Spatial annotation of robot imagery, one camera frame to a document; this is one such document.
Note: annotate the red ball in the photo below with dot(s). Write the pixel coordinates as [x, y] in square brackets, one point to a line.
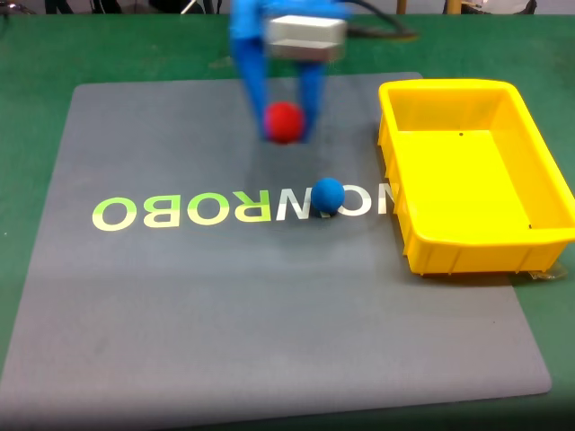
[284, 122]

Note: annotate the blue ball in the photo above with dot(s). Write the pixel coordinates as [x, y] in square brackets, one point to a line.
[328, 194]

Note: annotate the yellow plastic bin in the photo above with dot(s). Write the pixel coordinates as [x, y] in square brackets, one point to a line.
[467, 179]

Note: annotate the wooden furniture leg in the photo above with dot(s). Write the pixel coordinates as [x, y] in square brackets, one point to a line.
[401, 6]
[453, 6]

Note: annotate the small white tape piece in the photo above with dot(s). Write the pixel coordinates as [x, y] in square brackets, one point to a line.
[326, 215]

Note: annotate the grey mat with lettering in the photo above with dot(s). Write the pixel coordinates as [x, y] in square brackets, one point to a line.
[224, 292]

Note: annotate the clear tape piece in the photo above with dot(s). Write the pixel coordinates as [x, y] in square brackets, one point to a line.
[550, 273]

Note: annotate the silver camera box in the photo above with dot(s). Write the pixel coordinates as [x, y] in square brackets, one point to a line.
[307, 38]

